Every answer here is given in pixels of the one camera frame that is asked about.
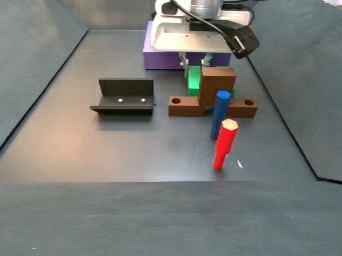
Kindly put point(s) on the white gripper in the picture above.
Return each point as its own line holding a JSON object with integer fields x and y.
{"x": 181, "y": 27}

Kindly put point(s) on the green U-shaped block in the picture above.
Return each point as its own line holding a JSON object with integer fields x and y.
{"x": 194, "y": 81}

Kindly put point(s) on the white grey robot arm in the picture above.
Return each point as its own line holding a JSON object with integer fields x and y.
{"x": 202, "y": 26}

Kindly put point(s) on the purple board with cross slot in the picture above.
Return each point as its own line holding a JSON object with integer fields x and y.
{"x": 161, "y": 60}

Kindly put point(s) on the brown stepped block with holes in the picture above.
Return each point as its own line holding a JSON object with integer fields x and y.
{"x": 191, "y": 106}

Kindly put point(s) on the blue hexagonal peg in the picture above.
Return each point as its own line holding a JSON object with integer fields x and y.
{"x": 220, "y": 106}

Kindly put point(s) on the red hexagonal peg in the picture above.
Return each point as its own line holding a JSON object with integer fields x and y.
{"x": 224, "y": 141}

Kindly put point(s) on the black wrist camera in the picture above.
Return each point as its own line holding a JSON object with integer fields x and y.
{"x": 238, "y": 36}

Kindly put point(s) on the black angle bracket fixture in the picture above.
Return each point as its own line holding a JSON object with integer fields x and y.
{"x": 125, "y": 95}

